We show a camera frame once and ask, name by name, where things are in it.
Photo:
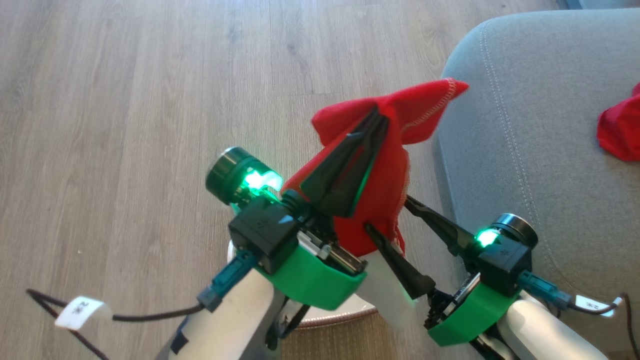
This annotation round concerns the grey rug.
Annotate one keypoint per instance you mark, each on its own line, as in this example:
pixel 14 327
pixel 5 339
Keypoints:
pixel 610 3

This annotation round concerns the grey fabric sofa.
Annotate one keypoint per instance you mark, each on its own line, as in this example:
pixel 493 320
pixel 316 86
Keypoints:
pixel 540 125

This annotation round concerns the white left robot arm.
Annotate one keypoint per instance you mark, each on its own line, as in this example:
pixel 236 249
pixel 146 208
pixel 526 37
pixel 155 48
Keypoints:
pixel 225 325

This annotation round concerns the black cylinder green light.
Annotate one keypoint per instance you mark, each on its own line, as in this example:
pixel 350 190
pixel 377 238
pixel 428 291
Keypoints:
pixel 517 227
pixel 227 172

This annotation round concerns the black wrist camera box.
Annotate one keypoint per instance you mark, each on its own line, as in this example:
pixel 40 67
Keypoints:
pixel 262 232
pixel 502 267

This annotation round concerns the red garment with stitched hem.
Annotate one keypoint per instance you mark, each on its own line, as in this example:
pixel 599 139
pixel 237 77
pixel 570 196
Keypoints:
pixel 380 215

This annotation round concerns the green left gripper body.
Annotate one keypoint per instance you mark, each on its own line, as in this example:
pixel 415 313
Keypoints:
pixel 315 285

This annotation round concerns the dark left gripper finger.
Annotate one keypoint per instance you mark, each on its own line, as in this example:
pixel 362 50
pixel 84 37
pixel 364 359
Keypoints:
pixel 357 180
pixel 340 150

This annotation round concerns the black right cylinder green light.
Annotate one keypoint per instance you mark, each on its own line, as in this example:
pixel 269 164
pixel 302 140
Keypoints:
pixel 517 227

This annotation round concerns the white woven laundry basket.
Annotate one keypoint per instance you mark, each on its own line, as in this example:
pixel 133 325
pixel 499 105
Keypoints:
pixel 342 314

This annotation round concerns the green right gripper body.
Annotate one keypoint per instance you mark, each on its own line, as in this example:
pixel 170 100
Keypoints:
pixel 470 315

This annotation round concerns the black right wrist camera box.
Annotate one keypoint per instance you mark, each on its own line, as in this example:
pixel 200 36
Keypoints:
pixel 502 267

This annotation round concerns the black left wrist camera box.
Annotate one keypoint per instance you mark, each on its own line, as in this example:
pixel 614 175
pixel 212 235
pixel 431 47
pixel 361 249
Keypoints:
pixel 262 232

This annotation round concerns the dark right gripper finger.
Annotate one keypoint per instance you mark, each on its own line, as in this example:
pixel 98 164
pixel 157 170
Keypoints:
pixel 400 265
pixel 440 225

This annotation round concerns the black left cylinder green light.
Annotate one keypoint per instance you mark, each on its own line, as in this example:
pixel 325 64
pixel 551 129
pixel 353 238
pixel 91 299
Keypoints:
pixel 227 172

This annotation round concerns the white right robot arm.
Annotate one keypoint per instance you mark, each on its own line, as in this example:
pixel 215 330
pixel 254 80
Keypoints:
pixel 545 332

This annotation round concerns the red and white garment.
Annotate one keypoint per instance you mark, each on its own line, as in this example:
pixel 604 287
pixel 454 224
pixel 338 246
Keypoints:
pixel 622 132

